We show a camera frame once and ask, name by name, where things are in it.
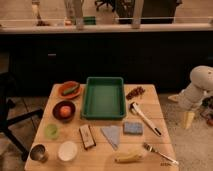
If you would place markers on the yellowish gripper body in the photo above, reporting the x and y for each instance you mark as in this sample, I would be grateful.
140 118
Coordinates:
188 117

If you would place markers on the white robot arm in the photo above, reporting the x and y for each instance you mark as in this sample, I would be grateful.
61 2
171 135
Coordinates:
190 98

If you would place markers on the green plastic tray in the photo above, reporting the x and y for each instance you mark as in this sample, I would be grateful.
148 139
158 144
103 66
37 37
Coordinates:
104 99

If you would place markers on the silver fork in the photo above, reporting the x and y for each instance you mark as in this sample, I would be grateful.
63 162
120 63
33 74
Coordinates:
150 148

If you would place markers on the brown grapes bunch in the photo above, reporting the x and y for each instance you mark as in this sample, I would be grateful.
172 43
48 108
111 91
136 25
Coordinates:
135 92

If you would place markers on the blue sponge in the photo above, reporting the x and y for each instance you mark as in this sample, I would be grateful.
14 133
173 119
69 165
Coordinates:
133 128

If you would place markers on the yellow banana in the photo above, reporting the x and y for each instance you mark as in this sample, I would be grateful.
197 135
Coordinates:
129 157

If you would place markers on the grey triangular cloth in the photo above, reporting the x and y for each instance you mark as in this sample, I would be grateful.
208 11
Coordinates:
112 134

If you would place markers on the wooden table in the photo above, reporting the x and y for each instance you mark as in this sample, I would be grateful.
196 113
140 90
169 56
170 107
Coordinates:
101 157

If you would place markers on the green pickle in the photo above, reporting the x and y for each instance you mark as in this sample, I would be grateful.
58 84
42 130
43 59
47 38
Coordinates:
70 90

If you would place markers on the orange fruit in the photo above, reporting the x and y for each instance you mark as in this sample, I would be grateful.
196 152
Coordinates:
65 111

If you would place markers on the white bowl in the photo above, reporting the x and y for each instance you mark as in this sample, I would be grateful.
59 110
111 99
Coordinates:
67 151

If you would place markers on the orange plate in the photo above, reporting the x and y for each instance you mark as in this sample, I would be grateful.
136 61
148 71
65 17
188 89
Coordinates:
67 85

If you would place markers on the dark red bowl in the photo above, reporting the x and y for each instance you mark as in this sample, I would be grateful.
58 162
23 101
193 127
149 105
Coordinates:
56 111

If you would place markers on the small green cup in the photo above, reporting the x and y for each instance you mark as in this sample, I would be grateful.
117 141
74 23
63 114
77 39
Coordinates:
51 131

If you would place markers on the metal cup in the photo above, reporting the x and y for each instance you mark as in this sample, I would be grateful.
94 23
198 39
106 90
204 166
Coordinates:
39 153

